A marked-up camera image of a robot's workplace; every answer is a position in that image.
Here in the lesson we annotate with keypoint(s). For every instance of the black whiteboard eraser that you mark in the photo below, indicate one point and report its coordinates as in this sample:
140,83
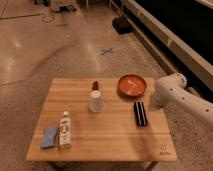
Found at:
140,114

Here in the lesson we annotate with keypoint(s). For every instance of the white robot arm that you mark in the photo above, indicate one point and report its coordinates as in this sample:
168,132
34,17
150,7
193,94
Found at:
171,88

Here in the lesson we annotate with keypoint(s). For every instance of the dark red small object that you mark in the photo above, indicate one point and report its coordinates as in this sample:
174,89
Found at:
95,86

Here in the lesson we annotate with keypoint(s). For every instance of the white paper cup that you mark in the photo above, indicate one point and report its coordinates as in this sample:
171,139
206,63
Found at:
96,102

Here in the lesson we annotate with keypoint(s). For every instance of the orange round bowl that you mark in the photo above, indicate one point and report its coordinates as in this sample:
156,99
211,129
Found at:
131,85

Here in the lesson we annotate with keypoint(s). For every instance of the wooden folding table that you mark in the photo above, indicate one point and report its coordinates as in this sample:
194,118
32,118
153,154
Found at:
111,135

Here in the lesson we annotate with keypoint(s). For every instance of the black box on floor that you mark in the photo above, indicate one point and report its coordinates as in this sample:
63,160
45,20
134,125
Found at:
121,25

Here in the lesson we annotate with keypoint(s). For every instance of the white glue bottle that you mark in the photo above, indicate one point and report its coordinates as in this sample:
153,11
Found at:
65,131

